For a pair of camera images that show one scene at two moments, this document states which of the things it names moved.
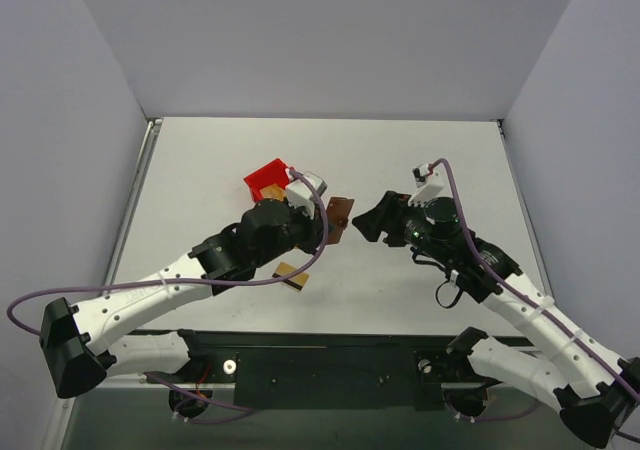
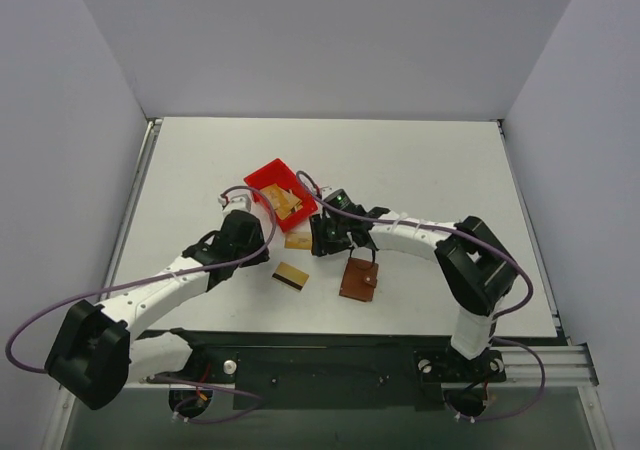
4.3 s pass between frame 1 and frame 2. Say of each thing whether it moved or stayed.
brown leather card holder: moved
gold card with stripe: stayed
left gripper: moved
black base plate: stayed
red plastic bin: stayed
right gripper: moved
